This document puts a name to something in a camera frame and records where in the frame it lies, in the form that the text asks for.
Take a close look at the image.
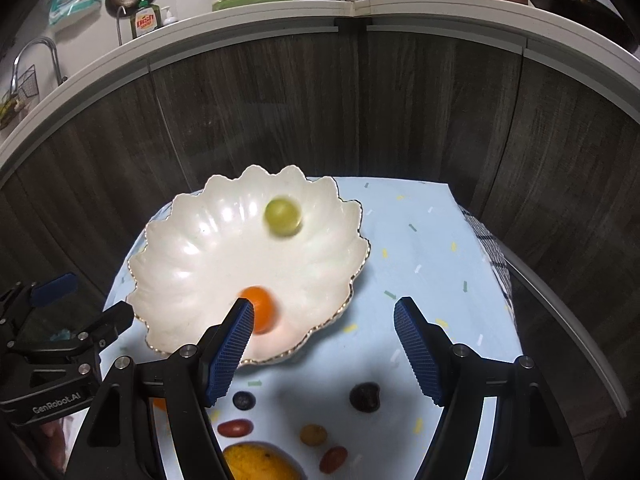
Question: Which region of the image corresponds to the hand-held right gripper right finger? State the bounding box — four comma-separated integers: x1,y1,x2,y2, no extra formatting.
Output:
393,296,586,480

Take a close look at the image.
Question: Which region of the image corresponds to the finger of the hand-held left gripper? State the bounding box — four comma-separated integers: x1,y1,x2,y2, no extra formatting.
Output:
0,273,79,341
75,301,135,351

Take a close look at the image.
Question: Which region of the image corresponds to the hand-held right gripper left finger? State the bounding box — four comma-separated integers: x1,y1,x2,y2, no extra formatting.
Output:
65,297,256,480

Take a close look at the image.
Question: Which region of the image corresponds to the dark purple plum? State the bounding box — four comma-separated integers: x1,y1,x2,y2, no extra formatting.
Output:
349,382,382,414

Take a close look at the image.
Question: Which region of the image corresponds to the white scalloped bowl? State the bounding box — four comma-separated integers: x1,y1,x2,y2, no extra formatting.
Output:
126,164,372,367

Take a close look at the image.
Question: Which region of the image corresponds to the yellow mango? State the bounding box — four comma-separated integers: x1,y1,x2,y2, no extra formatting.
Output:
221,441,304,480

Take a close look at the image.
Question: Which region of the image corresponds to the yellow-brown grape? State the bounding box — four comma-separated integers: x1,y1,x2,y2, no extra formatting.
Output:
299,424,329,446

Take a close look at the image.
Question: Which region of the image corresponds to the green round fruit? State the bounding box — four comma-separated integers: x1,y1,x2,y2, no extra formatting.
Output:
264,196,303,236

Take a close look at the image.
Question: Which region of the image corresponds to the light blue patterned tablecloth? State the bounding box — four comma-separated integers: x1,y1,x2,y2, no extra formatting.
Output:
100,175,516,480

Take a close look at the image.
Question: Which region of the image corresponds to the checked dish cloth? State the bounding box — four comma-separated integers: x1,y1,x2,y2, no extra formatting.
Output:
460,205,516,311

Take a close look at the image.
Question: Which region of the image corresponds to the steel faucet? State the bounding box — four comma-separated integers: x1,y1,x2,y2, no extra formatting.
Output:
11,37,68,106

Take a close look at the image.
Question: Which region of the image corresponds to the green dish soap bottle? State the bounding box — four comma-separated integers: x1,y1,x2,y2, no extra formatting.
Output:
131,0,162,39

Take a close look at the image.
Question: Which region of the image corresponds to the black wok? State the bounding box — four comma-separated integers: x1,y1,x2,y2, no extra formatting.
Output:
520,0,637,56

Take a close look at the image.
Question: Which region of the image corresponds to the grey curved rail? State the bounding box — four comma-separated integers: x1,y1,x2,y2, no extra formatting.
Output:
504,252,630,418

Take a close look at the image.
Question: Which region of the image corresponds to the black wire basket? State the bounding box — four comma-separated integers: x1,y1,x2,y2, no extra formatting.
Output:
0,65,42,131

